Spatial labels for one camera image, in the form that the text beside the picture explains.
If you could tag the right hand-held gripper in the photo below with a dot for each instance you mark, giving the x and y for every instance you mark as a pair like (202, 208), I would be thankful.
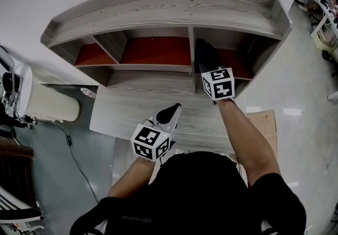
(219, 86)

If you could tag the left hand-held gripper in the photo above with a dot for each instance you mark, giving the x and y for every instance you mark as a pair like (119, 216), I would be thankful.
(148, 141)

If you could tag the grey wooden shelf unit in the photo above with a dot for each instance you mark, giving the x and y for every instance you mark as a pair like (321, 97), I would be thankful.
(163, 9)

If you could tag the person's left forearm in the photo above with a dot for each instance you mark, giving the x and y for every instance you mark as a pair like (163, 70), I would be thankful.
(132, 178)

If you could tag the person's right forearm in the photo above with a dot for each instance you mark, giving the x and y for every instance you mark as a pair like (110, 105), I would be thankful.
(245, 144)

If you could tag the light wood-grain table top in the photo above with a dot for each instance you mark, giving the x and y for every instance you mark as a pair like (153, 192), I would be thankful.
(126, 117)

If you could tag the white office desk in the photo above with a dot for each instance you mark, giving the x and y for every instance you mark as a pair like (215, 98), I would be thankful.
(320, 17)

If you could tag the clear plastic bottle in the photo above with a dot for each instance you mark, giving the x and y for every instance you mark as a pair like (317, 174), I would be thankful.
(88, 92)

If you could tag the person's black shirt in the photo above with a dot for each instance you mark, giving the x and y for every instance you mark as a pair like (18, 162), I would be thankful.
(198, 197)

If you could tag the cream cylindrical appliance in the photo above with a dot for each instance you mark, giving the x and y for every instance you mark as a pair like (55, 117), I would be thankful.
(52, 102)

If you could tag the brown wooden cabinet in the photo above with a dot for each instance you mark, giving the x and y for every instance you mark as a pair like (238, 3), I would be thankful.
(14, 170)

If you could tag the white slatted rack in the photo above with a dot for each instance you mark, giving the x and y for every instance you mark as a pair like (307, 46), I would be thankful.
(16, 215)

